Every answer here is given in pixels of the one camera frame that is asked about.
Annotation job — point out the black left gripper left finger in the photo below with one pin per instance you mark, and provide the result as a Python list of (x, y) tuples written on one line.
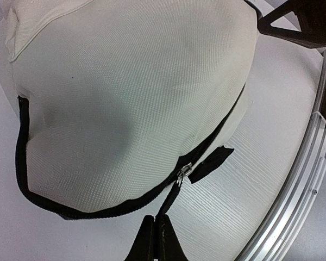
[(143, 246)]

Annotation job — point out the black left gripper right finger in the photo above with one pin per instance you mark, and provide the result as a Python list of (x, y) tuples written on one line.
[(167, 245)]

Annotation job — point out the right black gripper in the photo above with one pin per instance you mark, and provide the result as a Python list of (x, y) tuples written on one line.
[(311, 17)]

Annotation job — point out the beige canvas backpack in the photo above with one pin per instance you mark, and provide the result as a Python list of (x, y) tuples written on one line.
[(119, 99)]

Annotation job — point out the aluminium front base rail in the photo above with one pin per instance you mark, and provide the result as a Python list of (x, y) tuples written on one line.
[(281, 225)]

